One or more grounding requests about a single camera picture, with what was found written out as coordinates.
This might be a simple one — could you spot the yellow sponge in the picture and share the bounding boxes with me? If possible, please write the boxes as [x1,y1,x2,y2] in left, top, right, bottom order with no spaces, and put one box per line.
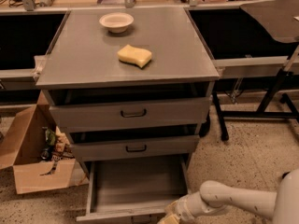
[117,45,152,68]

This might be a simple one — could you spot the grey middle drawer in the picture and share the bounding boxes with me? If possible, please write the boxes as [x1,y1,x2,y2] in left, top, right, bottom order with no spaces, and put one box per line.
[69,125,199,161]

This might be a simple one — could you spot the grey drawer cabinet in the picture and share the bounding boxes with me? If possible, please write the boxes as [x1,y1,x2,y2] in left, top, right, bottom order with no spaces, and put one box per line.
[35,6,221,176]

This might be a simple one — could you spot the grey drawer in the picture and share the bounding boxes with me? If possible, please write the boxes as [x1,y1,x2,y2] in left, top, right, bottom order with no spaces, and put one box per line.
[69,125,199,161]
[77,155,191,224]
[50,92,210,133]

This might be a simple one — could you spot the snack packages in box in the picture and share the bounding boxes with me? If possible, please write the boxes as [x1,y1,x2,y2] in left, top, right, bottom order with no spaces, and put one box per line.
[40,128,74,175]

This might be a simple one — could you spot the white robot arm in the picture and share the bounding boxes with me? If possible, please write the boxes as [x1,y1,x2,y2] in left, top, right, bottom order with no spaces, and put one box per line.
[158,169,299,224]

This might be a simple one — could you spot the grey side table top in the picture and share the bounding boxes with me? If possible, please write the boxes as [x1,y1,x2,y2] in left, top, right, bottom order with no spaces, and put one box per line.
[240,0,299,43]

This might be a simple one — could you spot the white bowl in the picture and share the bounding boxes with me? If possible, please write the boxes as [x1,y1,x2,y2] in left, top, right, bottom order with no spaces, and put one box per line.
[99,12,134,34]

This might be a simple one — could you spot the grey bottom drawer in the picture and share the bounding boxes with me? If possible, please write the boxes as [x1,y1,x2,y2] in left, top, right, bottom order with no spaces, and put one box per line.
[77,155,191,224]

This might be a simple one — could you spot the black metal table stand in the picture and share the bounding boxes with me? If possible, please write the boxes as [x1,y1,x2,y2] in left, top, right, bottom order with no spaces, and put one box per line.
[212,69,299,141]

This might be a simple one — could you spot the grey top drawer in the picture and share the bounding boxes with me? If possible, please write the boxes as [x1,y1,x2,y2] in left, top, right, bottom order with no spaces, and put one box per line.
[50,92,210,133]

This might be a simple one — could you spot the open cardboard box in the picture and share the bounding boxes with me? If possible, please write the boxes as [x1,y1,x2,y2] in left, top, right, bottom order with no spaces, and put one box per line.
[0,93,88,194]

